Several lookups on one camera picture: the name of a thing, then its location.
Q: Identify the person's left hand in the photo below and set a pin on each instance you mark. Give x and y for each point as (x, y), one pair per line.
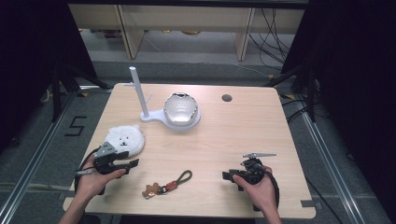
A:
(90, 183)

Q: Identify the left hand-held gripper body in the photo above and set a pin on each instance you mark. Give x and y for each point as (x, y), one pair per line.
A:
(105, 155)

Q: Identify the yellow packet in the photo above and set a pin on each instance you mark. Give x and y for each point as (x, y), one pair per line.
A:
(166, 31)

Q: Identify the black curtain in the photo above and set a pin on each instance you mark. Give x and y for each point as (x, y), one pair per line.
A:
(28, 62)
(351, 77)

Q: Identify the white bowl with silver rim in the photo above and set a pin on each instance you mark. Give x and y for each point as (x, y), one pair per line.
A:
(180, 109)

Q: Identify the person's right hand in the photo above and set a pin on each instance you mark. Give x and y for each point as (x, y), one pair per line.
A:
(260, 193)

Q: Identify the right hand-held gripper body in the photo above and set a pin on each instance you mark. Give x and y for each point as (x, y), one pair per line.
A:
(253, 172)

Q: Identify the white plush bear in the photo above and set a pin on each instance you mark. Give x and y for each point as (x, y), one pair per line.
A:
(124, 138)

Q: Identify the aluminium floor rail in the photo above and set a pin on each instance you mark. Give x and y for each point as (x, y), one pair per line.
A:
(330, 161)
(34, 161)

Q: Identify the white key stand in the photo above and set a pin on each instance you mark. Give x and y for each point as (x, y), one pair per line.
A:
(140, 95)

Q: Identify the black metal stand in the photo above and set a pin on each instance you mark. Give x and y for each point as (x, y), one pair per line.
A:
(311, 93)
(57, 93)

